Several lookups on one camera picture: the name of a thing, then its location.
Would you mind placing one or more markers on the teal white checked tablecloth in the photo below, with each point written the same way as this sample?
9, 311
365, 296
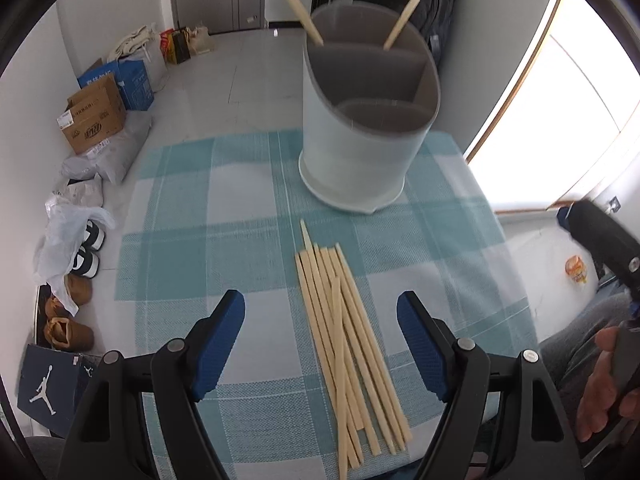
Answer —
225, 220

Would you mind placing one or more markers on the person's left leg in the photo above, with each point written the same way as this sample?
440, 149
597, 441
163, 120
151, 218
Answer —
45, 460

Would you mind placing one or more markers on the wall socket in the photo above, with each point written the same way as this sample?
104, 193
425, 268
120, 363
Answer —
614, 204

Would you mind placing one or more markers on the white tote bag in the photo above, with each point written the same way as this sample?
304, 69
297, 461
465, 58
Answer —
135, 40

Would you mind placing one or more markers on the dark blue shoe box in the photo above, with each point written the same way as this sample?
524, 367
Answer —
45, 390

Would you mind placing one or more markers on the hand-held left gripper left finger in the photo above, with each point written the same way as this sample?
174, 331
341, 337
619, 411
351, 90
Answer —
220, 345

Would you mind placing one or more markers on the brown shoe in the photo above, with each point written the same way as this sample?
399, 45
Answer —
70, 335
79, 289

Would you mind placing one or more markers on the black white sneaker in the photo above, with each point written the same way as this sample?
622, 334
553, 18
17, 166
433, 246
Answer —
94, 235
85, 264

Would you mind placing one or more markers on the white plastic bag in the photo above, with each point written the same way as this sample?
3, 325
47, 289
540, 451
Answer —
60, 240

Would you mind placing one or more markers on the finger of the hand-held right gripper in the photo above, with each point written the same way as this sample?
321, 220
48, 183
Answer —
600, 235

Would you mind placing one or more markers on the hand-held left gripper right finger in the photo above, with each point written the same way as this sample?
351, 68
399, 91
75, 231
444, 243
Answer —
420, 345

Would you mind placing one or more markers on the wooden window frame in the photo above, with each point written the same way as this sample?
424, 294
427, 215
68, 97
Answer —
505, 105

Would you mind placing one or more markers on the brown cardboard box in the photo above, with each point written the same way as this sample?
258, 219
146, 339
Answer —
95, 115

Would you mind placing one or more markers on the red yellow paper bag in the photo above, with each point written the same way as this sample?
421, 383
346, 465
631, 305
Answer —
174, 47

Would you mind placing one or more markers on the person's right hand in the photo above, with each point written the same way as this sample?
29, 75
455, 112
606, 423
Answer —
597, 400

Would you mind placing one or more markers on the orange snack packet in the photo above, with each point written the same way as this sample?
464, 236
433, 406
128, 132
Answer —
576, 269

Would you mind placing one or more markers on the black backpack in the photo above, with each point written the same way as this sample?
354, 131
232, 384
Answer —
435, 0

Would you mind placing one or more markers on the brown paper bag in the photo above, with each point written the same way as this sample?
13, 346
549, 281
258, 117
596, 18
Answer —
201, 40

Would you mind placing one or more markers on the light wooden chopstick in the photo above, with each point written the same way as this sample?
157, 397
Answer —
402, 22
304, 17

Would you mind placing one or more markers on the white grey utensil holder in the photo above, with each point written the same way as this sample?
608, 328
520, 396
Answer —
350, 160

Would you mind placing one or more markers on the pile of wooden chopsticks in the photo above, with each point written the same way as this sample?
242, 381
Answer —
330, 320

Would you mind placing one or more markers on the blue cardboard box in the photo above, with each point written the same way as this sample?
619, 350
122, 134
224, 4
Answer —
135, 85

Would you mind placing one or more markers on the grey plastic mailer bag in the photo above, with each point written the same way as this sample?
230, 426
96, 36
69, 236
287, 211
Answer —
120, 150

